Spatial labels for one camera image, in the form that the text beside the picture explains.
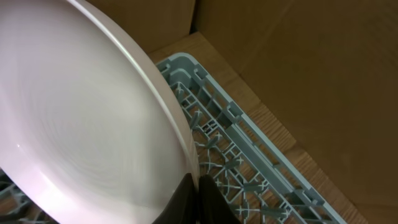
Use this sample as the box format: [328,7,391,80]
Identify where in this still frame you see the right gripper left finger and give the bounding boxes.
[153,173,198,224]

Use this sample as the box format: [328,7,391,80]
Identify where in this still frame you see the grey dishwasher rack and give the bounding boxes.
[154,53,343,223]

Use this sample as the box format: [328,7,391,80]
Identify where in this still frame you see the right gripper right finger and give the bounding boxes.
[198,175,241,224]

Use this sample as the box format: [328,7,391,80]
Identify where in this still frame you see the white round plate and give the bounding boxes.
[1,1,199,223]

